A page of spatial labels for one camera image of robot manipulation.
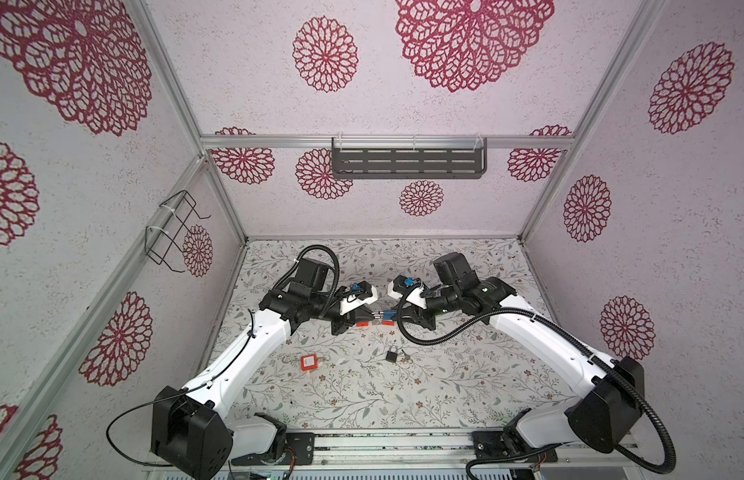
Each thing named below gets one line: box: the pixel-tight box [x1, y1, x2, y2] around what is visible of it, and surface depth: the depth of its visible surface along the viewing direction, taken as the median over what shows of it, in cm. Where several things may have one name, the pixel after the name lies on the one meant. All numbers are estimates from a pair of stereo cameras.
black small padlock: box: [385, 345, 398, 363], surface depth 91 cm
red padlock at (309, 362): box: [300, 354, 319, 371], surface depth 89 cm
